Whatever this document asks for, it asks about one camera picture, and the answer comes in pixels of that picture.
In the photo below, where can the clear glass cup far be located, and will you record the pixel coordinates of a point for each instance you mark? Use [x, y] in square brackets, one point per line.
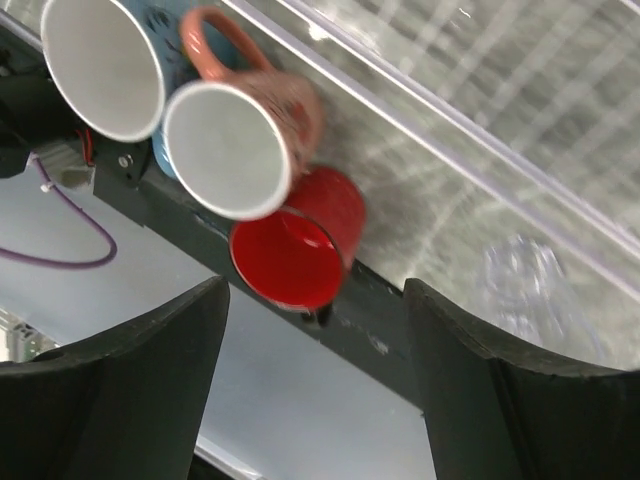
[521, 288]

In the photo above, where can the salmon pink mug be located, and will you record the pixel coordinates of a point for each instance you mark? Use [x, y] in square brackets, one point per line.
[241, 135]

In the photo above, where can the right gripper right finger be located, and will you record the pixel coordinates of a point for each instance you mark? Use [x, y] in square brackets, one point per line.
[498, 407]

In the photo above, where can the red mug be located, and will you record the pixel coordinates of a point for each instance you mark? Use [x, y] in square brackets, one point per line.
[298, 257]

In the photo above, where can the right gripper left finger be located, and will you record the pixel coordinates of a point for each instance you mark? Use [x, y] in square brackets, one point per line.
[126, 403]

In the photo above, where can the white wire dish rack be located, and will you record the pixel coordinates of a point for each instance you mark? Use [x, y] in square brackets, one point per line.
[536, 102]

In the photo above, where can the light blue mug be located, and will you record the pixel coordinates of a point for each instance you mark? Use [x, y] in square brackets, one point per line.
[116, 64]

